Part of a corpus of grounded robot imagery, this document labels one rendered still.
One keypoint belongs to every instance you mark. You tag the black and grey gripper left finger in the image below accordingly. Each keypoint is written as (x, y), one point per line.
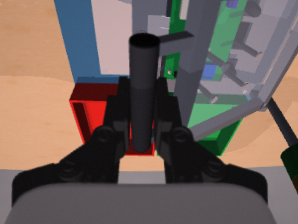
(94, 161)

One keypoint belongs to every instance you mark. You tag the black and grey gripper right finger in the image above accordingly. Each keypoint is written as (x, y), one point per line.
(185, 160)

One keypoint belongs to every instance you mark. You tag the red open bin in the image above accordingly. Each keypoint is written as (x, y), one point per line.
(88, 102)

